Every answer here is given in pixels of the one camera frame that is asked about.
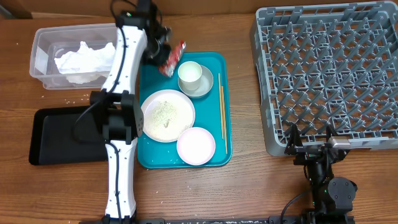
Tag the white napkin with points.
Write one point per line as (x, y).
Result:
(84, 65)

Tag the white plate with rice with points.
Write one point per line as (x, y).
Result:
(167, 114)

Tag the wooden chopstick left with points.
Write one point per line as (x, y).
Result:
(220, 105)

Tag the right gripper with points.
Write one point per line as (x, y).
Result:
(294, 147)

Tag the grey bowl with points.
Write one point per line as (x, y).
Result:
(206, 84)

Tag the teal plastic tray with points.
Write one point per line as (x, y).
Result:
(156, 155)

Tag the black plastic tray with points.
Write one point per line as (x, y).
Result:
(52, 141)

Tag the red snack wrapper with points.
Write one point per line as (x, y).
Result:
(167, 69)

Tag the grey dishwasher rack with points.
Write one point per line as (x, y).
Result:
(328, 65)

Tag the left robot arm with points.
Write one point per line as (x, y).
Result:
(120, 121)

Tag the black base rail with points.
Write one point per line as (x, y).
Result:
(270, 220)

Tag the white paper cup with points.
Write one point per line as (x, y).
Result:
(189, 74)

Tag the clear plastic bin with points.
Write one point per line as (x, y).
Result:
(52, 42)

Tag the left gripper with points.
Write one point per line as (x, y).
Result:
(161, 57)

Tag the small pink bowl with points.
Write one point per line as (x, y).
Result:
(196, 146)

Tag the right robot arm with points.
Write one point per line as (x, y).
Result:
(332, 196)

